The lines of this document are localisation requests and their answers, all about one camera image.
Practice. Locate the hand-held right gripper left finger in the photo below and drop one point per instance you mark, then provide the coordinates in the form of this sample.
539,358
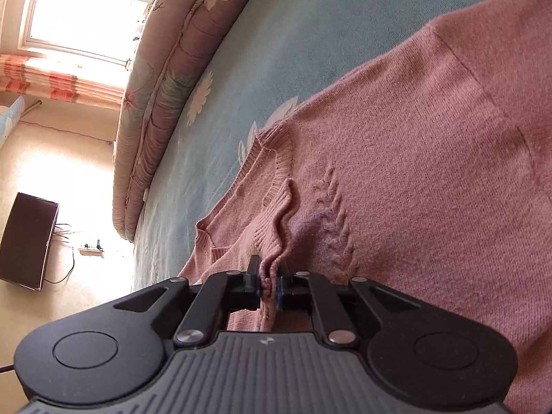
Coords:
253,284

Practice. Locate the blue floral bed sheet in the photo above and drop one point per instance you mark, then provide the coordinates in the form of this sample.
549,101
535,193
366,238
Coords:
280,30

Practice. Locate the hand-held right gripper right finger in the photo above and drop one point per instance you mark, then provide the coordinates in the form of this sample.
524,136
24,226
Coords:
281,295

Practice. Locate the white power strip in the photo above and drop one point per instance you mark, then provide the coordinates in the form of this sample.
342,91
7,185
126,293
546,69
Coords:
91,250

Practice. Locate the pink floral folded quilt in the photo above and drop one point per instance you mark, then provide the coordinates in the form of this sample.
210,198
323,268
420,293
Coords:
172,95

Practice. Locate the air conditioner pipe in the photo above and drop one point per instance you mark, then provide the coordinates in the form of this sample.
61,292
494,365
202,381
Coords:
32,108

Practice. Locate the black flat television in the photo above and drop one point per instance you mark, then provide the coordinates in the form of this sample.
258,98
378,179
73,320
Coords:
28,241

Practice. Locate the pink and white knit sweater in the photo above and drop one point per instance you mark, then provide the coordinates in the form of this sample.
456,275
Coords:
409,159

